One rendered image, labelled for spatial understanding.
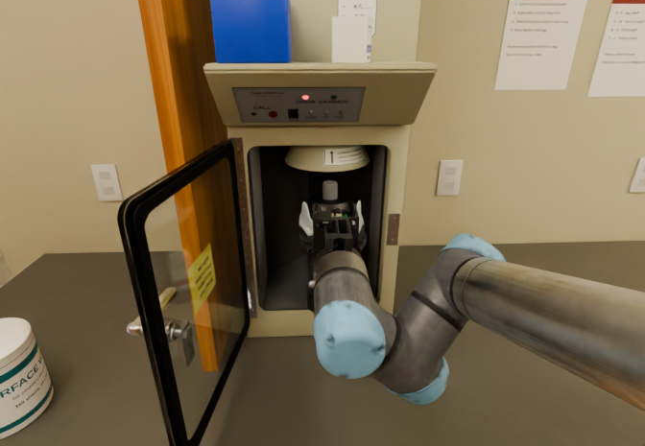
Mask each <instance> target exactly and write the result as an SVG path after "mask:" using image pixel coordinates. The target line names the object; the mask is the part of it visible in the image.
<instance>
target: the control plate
mask: <svg viewBox="0 0 645 446"><path fill-rule="evenodd" d="M232 91H233V94H234V98H235V101H236V104H237V107H238V111H239V114H240V118H241V121H242V123H335V122H358V121H359V116H360V112H361V107H362V103H363V98H364V93H365V87H232ZM303 95H308V96H309V99H307V100H303V99H302V96H303ZM331 95H337V99H335V100H332V99H330V96H331ZM296 108H297V109H298V110H299V117H298V118H293V119H289V117H288V109H296ZM270 111H275V112H277V116H276V117H275V118H272V117H270V116H269V112H270ZM308 111H314V114H312V116H310V114H308ZM324 111H328V114H327V116H325V115H324V114H323V112H324ZM339 111H343V112H344V114H343V115H342V116H341V115H340V114H339ZM251 112H256V113H257V115H256V116H251Z"/></svg>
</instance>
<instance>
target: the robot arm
mask: <svg viewBox="0 0 645 446"><path fill-rule="evenodd" d="M312 206H313V221H312V219H311V218H310V214H309V210H308V206H307V204H306V202H305V201H304V202H303V203H302V207H301V213H300V215H299V242H300V245H301V246H302V247H303V248H304V249H305V250H306V251H307V252H308V254H312V258H315V262H314V271H313V279H314V280H310V281H309V288H314V317H315V320H314V325H313V333H314V339H315V342H316V346H317V355H318V359H319V361H320V363H321V365H322V367H323V368H324V369H325V370H326V371H328V372H329V373H330V374H332V375H334V376H337V377H339V376H346V378H347V379H357V378H362V377H365V376H367V375H370V376H371V377H372V378H374V379H375V380H376V381H378V382H379V383H381V384H382V385H384V386H385V388H386V389H387V390H388V391H390V392H391V393H393V394H396V395H398V396H400V397H401V398H403V399H405V400H406V401H409V402H411V403H413V404H417V405H425V404H429V403H431V402H433V401H435V400H436V399H438V398H439V397H440V396H441V395H442V393H443V392H444V390H445V388H446V382H447V377H448V376H449V370H448V365H447V362H446V360H445V358H444V357H443V355H444V354H445V352H446V351H447V350H448V348H449V347H450V345H451V344H452V343H453V341H454V340H455V339H456V338H457V337H458V335H459V334H460V332H461V331H462V330H463V328H464V327H465V325H466V323H467V322H468V321H469V320H470V319H471V320H472V321H474V322H476V323H478V324H480V325H482V326H484V327H486V328H488V329H489V330H491V331H492V332H494V333H496V334H498V335H500V336H502V337H504V338H505V339H507V340H510V341H512V342H514V343H516V344H518V345H519V346H521V347H523V348H525V349H527V350H529V351H531V352H533V353H535V354H536V355H538V356H540V357H541V358H543V359H545V360H547V361H549V362H550V363H552V364H555V365H557V366H559V367H561V368H563V369H565V370H566V371H568V372H570V373H572V374H574V375H576V376H578V377H580V378H582V379H583V380H585V381H587V382H589V383H591V384H593V385H595V386H596V387H598V388H600V389H602V390H604V391H606V392H608V393H610V394H612V395H613V396H615V397H617V398H619V399H621V400H623V401H625V402H627V403H629V404H630V405H632V406H634V407H636V408H638V409H640V410H642V411H644V412H645V293H644V292H639V291H635V290H630V289H626V288H621V287H617V286H612V285H608V284H604V283H599V282H595V281H590V280H586V279H582V278H578V277H573V276H569V275H564V274H559V273H555V272H551V271H547V270H539V269H534V268H530V267H525V266H521V265H517V264H513V263H508V262H506V259H505V257H504V256H503V255H502V254H501V252H500V251H499V250H497V249H496V248H495V247H494V246H492V245H491V244H489V243H488V242H486V241H484V240H483V239H481V238H479V237H474V236H473V235H471V234H468V233H460V234H457V235H456V236H454V237H453V239H452V240H451V241H450V242H449V244H448V245H447V246H446V247H444V248H443V249H442V250H441V251H440V253H439V255H438V258H437V259H436V261H435V262H434V263H433V265H432V266H431V267H430V269H429V270H428V271H427V272H426V273H425V275H424V276H423V277H422V279H421V280H420V281H419V283H418V284H417V286H416V287H415V288H414V289H413V291H412V292H411V294H410V295H409V296H408V298H407V299H406V300H405V302H404V303H403V304H402V306H401V307H400V308H399V310H398V311H397V312H396V314H395V315H394V316H393V315H392V314H390V313H389V312H387V311H385V310H384V309H383V308H382V307H380V306H379V305H378V304H377V303H376V302H375V300H374V299H373V295H372V291H371V287H370V280H369V276H368V272H367V268H366V265H365V263H364V261H363V260H362V257H361V255H360V253H361V249H362V248H363V247H364V246H365V244H366V241H367V234H366V233H365V229H364V227H365V224H364V220H363V216H362V215H361V201H360V200H358V202H357V206H356V204H355V203H353V217H350V209H342V212H341V210H340V208H333V207H332V208H331V212H330V206H329V204H320V205H319V212H318V211H316V212H315V206H314V204H312Z"/></svg>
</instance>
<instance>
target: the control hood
mask: <svg viewBox="0 0 645 446"><path fill-rule="evenodd" d="M203 71H204V74H205V76H206V79H207V82H208V84H209V87H210V90H211V93H212V95H213V98H214V101H215V103H216V106H217V108H218V110H219V113H220V116H221V119H222V121H223V124H224V125H225V126H329V125H412V124H413V123H414V122H415V120H416V118H417V116H418V112H419V110H420V108H421V106H422V103H423V101H424V99H425V97H426V94H427V92H428V90H429V88H430V85H431V83H432V81H433V80H434V77H435V75H436V73H437V71H438V65H436V63H430V62H420V61H371V62H367V63H345V62H332V61H290V62H289V63H218V62H212V63H206V64H205V66H204V67H203ZM232 87H365V93H364V98H363V103H362V107H361V112H360V116H359V121H358V122H335V123H242V121H241V118H240V114H239V111H238V107H237V104H236V101H235V98H234V94H233V91H232Z"/></svg>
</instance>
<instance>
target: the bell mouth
mask: <svg viewBox="0 0 645 446"><path fill-rule="evenodd" d="M285 162H286V163H287V164H288V165H289V166H291V167H294V168H297V169H301V170H304V171H311V172H344V171H350V170H355V169H359V168H362V167H364V166H366V165H367V164H368V163H369V162H370V158H369V156H368V153H367V151H366V148H365V146H364V145H319V146H290V148H289V150H288V152H287V154H286V157H285Z"/></svg>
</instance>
